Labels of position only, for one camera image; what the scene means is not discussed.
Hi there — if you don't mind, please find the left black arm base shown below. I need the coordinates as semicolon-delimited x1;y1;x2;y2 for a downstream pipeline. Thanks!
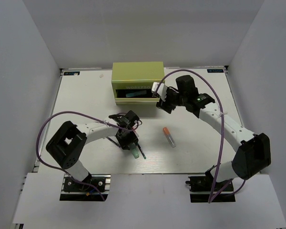
60;175;111;202

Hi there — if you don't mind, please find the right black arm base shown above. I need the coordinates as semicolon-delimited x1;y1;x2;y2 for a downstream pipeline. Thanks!
185;166;235;203

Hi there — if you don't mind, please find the purple gel pen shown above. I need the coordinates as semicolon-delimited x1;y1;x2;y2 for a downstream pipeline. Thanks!
107;137;121;148

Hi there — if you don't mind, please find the blue highlighter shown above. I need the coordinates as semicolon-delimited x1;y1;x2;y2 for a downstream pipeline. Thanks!
125;91;146;98

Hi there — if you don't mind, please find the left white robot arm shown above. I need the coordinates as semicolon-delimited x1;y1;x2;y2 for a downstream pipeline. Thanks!
46;110;141;190

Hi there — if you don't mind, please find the blue corner label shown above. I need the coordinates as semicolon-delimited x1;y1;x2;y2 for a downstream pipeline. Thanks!
63;71;80;76
207;69;224;73

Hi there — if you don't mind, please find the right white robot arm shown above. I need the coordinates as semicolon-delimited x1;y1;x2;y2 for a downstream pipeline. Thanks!
152;75;271;190

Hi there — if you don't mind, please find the right blue corner label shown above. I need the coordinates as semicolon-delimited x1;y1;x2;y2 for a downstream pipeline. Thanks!
207;69;224;73

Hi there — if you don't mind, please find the orange highlighter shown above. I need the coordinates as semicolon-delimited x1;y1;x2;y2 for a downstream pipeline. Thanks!
163;127;176;148

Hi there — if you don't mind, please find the green metal tool chest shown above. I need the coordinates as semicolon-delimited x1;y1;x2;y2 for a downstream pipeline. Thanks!
112;62;164;96

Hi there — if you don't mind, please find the green chest drawer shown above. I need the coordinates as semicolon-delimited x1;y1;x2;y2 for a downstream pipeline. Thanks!
115;89;159;105

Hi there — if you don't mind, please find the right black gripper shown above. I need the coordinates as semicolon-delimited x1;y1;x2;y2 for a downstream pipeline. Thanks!
157;87;187;114

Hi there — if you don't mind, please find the green gel pen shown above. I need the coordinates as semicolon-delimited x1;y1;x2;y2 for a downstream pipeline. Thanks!
137;143;146;159

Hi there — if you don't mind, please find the green highlighter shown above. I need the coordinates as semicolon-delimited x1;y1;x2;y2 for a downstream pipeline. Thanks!
129;144;140;159

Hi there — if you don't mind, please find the left blue corner label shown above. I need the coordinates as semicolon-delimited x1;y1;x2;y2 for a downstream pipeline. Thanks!
63;71;80;76

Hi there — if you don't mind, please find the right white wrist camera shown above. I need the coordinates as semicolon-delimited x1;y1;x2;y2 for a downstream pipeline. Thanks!
151;82;168;101

